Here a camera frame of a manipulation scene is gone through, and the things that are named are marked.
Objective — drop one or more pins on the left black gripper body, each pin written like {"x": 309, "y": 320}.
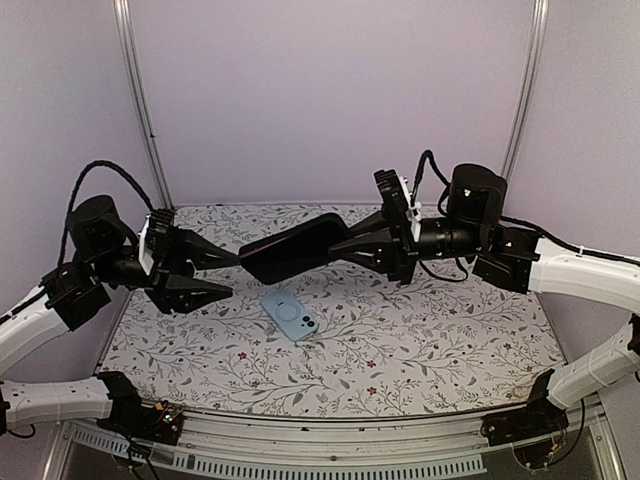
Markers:
{"x": 168, "y": 263}

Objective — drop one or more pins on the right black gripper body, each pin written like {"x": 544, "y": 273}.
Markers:
{"x": 405, "y": 254}

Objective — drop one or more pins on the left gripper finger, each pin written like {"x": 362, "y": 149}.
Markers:
{"x": 182, "y": 295}
{"x": 191, "y": 251}

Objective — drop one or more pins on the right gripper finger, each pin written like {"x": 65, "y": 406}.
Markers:
{"x": 372, "y": 229}
{"x": 372, "y": 251}

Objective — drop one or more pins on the black phone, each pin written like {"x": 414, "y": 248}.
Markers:
{"x": 293, "y": 251}

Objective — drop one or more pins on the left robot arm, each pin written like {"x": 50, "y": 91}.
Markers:
{"x": 108, "y": 254}

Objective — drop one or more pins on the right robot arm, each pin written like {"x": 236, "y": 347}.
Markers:
{"x": 509, "y": 254}

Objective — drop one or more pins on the light blue phone case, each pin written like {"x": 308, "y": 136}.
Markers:
{"x": 289, "y": 315}

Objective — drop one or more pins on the floral patterned table mat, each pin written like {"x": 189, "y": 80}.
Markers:
{"x": 442, "y": 344}

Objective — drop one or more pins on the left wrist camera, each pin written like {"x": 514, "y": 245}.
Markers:
{"x": 160, "y": 233}

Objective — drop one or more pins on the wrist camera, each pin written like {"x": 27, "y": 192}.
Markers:
{"x": 394, "y": 204}
{"x": 160, "y": 233}

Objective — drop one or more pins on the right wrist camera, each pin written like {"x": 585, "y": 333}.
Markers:
{"x": 394, "y": 204}

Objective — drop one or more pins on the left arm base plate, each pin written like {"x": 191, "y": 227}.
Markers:
{"x": 159, "y": 423}

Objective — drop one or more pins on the front aluminium rail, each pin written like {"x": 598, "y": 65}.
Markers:
{"x": 234, "y": 446}

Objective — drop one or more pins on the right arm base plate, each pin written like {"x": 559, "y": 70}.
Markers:
{"x": 524, "y": 423}

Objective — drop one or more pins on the left aluminium frame post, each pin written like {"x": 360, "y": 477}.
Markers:
{"x": 124, "y": 25}

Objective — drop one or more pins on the aluminium frame post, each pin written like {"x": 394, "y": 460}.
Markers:
{"x": 532, "y": 63}
{"x": 124, "y": 25}

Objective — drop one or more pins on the right aluminium frame post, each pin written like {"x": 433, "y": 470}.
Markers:
{"x": 532, "y": 63}

